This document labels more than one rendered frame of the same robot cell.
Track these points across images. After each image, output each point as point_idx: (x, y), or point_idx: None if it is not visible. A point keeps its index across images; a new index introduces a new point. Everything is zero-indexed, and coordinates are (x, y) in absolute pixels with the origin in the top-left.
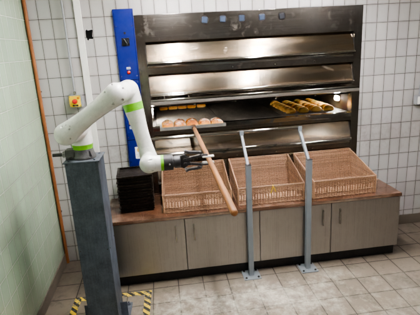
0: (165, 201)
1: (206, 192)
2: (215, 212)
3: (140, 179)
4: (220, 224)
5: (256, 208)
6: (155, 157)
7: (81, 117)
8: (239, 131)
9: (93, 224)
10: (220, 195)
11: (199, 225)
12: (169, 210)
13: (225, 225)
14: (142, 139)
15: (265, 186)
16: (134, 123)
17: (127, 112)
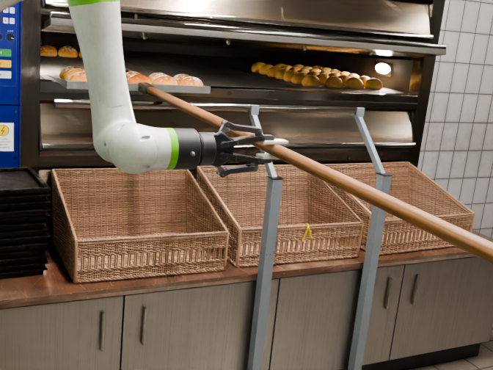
0: (81, 254)
1: (177, 236)
2: (194, 281)
3: (21, 200)
4: (199, 307)
5: (275, 272)
6: (156, 133)
7: None
8: (251, 106)
9: None
10: (205, 244)
11: (155, 311)
12: (87, 277)
13: (210, 310)
14: (111, 84)
15: (294, 227)
16: (97, 37)
17: (82, 5)
